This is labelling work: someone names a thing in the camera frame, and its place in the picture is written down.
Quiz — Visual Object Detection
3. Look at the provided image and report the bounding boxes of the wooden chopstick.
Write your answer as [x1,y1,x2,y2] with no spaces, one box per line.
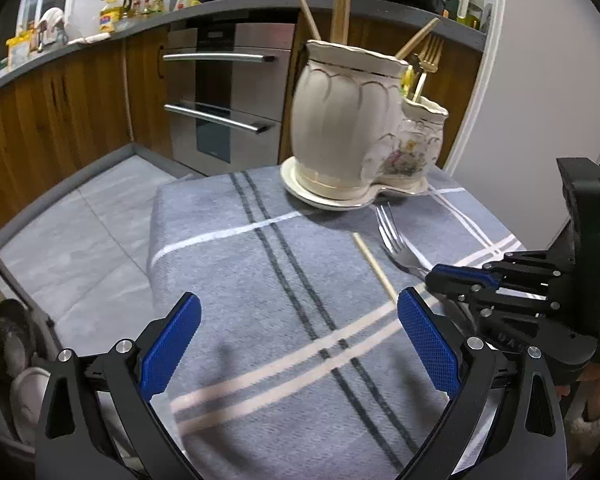
[294,0,323,43]
[352,232,398,303]
[394,16,440,60]

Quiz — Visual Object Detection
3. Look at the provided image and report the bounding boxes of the wooden spatula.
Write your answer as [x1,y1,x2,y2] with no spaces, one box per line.
[330,0,354,47]

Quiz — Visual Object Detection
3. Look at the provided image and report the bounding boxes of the cream floral ceramic utensil holder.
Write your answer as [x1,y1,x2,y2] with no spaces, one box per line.
[280,40,450,211]

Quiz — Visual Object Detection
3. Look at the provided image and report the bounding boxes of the stainless steel oven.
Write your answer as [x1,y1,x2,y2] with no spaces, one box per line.
[161,22,297,177]

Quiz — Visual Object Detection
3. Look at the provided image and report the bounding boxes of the grey metal pot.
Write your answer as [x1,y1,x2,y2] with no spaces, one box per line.
[0,300,36,376]

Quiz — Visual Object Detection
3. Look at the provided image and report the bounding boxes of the white cloth bundle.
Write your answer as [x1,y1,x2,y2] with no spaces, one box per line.
[35,7,68,43]

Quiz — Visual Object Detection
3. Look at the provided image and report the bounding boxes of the wooden base cabinets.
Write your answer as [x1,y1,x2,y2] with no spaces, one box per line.
[0,25,483,238]

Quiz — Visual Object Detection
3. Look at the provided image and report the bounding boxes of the grey plaid tablecloth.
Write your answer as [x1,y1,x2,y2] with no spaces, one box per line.
[147,170,528,480]

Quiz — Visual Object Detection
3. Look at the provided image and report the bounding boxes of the white towel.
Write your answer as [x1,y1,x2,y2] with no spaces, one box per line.
[67,32,112,46]

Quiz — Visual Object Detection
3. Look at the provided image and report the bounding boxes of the white jug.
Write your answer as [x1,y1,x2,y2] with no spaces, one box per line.
[457,0,488,28]

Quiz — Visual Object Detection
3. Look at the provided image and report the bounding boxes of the yellow food package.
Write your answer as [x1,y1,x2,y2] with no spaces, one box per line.
[6,30,37,68]

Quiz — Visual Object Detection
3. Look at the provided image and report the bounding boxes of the silver fork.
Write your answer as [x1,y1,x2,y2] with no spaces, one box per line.
[375,205,431,281]

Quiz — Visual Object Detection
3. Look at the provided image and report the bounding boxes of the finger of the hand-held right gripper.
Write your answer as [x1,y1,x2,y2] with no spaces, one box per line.
[442,285,598,362]
[426,251,576,293]

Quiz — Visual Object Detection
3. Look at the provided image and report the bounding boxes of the gold fork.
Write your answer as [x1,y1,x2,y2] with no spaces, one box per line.
[412,35,445,103]

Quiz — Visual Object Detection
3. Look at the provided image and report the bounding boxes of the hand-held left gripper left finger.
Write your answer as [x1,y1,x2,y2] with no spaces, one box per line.
[34,291,203,480]

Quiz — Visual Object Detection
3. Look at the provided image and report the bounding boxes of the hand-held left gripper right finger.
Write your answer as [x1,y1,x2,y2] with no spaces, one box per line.
[396,287,568,480]

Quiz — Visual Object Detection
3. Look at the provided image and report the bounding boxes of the dark grey countertop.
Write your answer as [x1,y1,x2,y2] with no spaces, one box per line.
[0,0,488,106]

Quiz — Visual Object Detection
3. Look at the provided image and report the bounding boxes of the white bowl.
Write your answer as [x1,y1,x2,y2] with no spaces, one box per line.
[10,367,51,441]

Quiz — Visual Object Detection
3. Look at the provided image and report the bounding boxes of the row of condiment bottles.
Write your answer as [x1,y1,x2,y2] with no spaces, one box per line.
[122,0,167,18]

